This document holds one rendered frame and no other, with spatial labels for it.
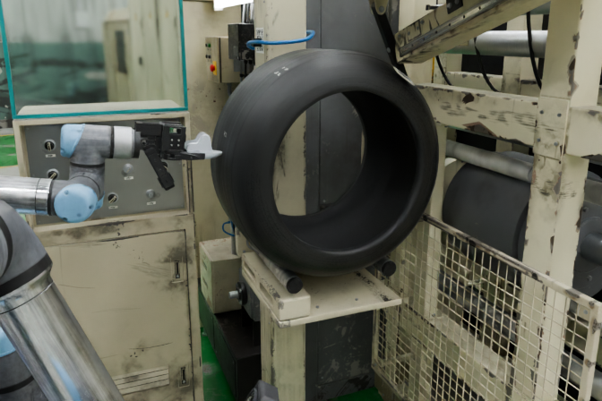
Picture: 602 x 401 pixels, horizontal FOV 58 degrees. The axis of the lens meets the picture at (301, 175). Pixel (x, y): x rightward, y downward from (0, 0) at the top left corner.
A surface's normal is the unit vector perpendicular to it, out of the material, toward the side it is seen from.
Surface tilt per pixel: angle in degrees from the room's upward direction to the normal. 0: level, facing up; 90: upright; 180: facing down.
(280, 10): 90
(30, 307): 79
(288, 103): 82
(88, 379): 74
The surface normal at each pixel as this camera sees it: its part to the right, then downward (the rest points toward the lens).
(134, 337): 0.36, 0.19
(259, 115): -0.32, -0.18
